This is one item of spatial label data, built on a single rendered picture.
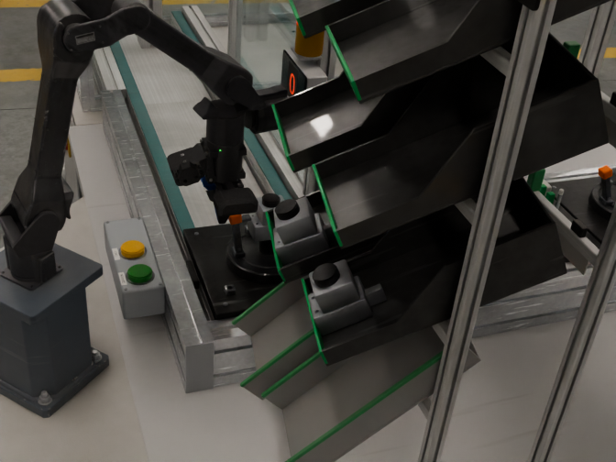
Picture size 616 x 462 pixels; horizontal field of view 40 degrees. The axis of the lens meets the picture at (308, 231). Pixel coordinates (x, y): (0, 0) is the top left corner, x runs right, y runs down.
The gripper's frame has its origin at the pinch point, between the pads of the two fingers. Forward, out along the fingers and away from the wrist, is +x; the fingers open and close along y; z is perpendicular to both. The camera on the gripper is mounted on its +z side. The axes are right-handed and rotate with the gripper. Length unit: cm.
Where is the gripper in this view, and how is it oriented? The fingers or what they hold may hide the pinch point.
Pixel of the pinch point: (222, 204)
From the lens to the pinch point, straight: 136.0
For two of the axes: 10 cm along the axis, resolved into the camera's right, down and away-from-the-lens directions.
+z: -9.4, 1.1, -3.2
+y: 3.3, 5.6, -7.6
